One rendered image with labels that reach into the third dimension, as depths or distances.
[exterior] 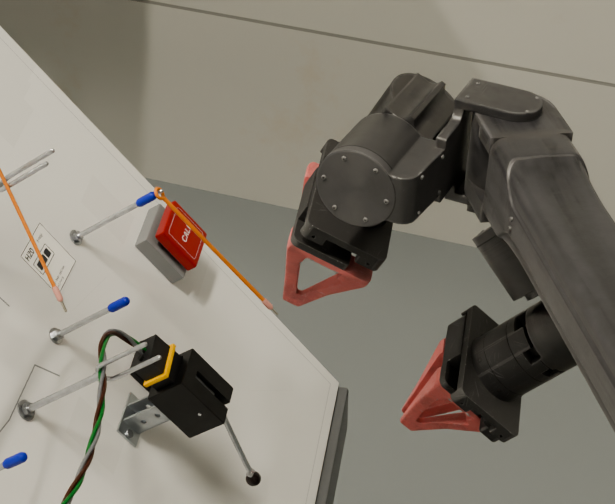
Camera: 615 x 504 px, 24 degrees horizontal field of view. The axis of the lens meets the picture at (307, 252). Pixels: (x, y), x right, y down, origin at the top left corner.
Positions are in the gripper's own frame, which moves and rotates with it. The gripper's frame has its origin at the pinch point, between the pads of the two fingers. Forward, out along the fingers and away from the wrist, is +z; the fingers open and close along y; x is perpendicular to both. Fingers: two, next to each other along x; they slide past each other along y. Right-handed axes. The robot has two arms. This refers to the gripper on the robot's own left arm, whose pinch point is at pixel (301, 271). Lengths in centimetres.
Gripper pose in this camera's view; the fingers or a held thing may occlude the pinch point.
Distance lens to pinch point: 113.8
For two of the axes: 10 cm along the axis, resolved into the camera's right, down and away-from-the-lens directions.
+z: -4.5, 6.1, 6.5
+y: -1.6, 6.6, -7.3
